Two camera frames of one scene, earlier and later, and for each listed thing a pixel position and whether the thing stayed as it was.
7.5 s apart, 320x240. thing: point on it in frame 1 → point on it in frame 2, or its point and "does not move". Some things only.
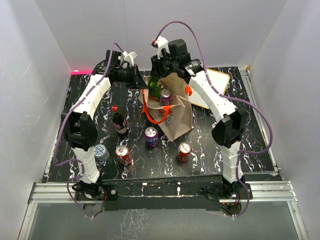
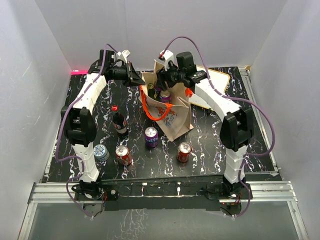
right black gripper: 157,70 → 162,76
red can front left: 123,155 does not move
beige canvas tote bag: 174,120 does not move
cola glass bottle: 119,122 does not move
